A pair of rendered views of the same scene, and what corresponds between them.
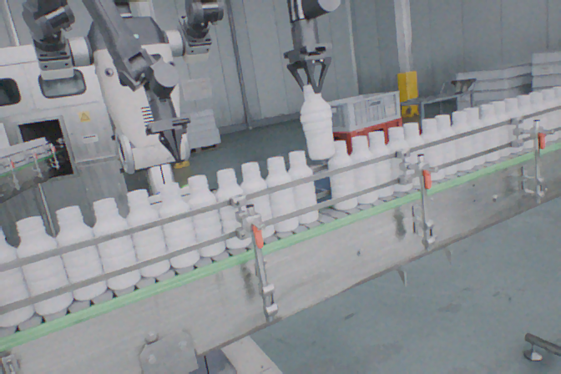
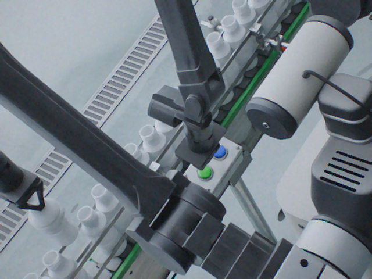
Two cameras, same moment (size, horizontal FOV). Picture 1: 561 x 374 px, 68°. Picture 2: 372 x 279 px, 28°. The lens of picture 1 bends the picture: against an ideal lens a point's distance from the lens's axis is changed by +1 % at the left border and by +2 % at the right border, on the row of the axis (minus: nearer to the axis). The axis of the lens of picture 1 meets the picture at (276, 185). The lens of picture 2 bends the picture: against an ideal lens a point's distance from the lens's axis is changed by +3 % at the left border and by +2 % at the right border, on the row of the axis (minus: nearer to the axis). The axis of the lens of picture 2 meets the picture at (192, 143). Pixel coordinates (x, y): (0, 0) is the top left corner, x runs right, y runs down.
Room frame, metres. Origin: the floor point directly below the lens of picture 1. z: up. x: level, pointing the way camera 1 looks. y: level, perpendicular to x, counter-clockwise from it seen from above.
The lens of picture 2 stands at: (1.99, 0.18, 2.37)
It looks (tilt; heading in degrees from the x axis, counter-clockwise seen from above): 49 degrees down; 178
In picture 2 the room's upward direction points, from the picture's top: 32 degrees counter-clockwise
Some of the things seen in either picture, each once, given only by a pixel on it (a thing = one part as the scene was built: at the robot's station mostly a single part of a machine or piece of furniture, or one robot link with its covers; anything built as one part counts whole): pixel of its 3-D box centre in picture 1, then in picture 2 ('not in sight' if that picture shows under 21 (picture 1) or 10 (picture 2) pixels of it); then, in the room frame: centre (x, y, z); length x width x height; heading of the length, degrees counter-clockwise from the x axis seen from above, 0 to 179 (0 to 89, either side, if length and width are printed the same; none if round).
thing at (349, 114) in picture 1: (357, 111); not in sight; (3.46, -0.76, 1.00); 0.61 x 0.41 x 0.22; 124
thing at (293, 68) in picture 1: (308, 73); (26, 195); (0.95, -0.11, 1.33); 0.07 x 0.07 x 0.09; 27
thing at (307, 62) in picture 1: (311, 72); not in sight; (0.94, -0.12, 1.33); 0.07 x 0.07 x 0.09; 27
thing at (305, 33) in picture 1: (305, 38); (4, 175); (0.94, -0.11, 1.40); 0.10 x 0.07 x 0.07; 27
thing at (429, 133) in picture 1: (431, 149); not in sight; (1.11, -0.43, 1.08); 0.06 x 0.06 x 0.17
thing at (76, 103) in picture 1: (71, 145); not in sight; (4.81, 2.24, 1.00); 1.60 x 1.30 x 2.00; 9
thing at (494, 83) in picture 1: (502, 94); not in sight; (7.51, -4.27, 0.50); 1.23 x 1.05 x 1.00; 115
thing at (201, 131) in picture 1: (188, 131); not in sight; (10.63, 2.00, 0.50); 1.24 x 1.03 x 1.00; 120
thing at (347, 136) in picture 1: (361, 137); not in sight; (3.46, -0.77, 0.78); 0.61 x 0.41 x 0.22; 123
